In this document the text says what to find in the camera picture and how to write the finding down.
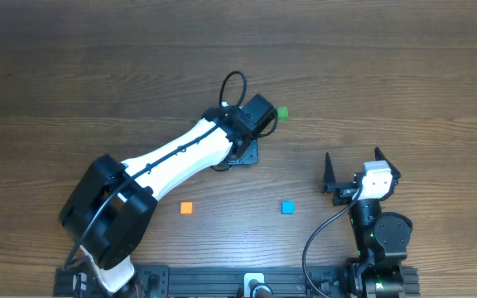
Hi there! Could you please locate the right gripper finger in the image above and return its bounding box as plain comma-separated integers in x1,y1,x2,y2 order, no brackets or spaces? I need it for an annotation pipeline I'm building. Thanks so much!
322,151,338,186
373,147,402,181

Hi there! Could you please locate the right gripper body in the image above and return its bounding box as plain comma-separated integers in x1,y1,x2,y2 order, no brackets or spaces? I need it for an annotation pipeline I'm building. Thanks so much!
320,173,364,207

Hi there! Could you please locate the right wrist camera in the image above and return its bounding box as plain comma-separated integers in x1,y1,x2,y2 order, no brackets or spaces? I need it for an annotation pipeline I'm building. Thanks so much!
361,161,393,201

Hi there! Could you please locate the mounting rail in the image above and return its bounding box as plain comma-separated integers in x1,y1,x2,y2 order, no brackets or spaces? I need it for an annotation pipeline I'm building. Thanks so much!
54,264,422,298

